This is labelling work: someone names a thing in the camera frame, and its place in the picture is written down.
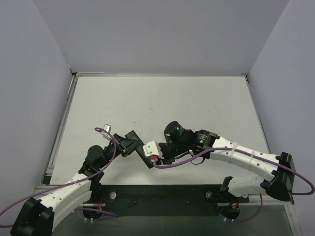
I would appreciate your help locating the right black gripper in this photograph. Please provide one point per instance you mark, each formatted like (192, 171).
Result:
(162, 152)

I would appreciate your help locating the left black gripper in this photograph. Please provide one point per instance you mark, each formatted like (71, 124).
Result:
(121, 145)

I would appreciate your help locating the black remote control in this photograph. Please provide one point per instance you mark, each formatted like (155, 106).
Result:
(139, 149)

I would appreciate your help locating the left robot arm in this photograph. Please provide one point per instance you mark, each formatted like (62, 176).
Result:
(39, 217)

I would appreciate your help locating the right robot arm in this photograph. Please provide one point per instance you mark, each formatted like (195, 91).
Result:
(272, 174)

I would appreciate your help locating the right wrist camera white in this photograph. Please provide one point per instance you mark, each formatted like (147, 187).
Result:
(152, 151)

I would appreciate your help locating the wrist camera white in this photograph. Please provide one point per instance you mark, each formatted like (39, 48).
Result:
(106, 131)
(152, 151)

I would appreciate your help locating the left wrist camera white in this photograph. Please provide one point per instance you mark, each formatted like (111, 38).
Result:
(106, 131)

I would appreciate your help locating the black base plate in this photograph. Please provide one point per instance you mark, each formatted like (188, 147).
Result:
(148, 208)

